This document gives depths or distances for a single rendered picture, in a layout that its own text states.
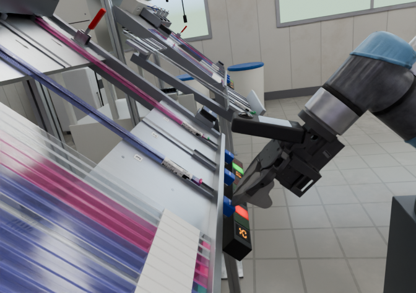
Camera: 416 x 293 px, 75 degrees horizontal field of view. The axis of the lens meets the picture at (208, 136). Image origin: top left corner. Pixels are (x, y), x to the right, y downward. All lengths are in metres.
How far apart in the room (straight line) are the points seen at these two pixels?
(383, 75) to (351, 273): 1.05
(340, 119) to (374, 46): 0.11
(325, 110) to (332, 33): 3.76
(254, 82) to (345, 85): 3.03
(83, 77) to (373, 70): 3.69
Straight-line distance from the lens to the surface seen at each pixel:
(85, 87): 3.95
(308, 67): 4.17
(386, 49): 0.46
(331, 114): 0.44
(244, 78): 3.42
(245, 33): 4.05
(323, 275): 1.37
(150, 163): 0.48
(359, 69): 0.45
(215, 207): 0.47
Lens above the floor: 1.00
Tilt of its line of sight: 20 degrees down
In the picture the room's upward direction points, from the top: 9 degrees counter-clockwise
